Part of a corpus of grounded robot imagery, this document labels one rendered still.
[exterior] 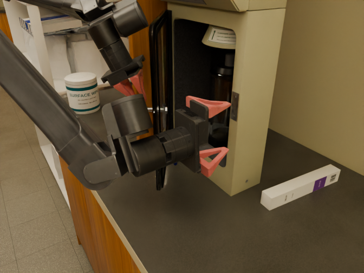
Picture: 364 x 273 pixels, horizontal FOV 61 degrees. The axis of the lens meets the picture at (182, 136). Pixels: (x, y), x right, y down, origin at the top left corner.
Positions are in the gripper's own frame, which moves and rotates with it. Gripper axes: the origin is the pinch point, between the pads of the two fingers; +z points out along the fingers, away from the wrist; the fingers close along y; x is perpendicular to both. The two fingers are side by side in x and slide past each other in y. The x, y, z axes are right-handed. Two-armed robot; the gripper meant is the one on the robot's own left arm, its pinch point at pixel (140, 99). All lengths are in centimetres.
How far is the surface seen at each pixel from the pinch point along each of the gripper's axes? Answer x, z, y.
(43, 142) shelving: -166, 47, 158
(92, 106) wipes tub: -49, 8, 37
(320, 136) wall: -24, 44, -42
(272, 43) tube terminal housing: -0.7, 0.4, -33.4
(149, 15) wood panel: -24.1, -15.1, -6.5
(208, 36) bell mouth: -9.6, -5.3, -20.7
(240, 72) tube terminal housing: 3.5, 2.5, -24.5
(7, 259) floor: -49, 69, 136
